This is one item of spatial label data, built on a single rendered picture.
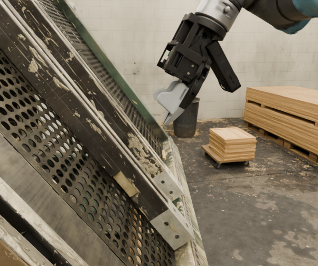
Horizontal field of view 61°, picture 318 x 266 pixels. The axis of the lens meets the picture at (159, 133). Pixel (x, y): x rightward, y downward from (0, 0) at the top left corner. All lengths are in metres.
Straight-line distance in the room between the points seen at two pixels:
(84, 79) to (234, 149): 2.78
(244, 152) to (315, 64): 4.03
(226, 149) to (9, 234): 3.25
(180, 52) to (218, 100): 5.54
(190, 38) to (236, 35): 5.56
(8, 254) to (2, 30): 0.55
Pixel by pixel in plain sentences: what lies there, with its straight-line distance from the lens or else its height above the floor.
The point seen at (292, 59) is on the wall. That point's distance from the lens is 6.83.
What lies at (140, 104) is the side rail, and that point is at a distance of 1.70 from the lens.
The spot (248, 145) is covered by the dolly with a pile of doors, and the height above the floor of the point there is 0.30.
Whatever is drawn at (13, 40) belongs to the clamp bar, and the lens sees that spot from 0.74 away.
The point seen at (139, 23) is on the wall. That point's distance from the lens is 5.49.
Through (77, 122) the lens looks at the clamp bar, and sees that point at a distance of 0.72.
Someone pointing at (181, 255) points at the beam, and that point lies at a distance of 0.85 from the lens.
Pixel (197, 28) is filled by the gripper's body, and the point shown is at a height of 1.49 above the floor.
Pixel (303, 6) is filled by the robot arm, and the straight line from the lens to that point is 0.47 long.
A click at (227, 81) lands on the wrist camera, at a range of 0.57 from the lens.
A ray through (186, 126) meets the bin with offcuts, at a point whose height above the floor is 0.19.
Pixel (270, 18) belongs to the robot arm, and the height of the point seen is 1.51.
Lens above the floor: 1.45
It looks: 17 degrees down
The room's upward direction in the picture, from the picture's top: straight up
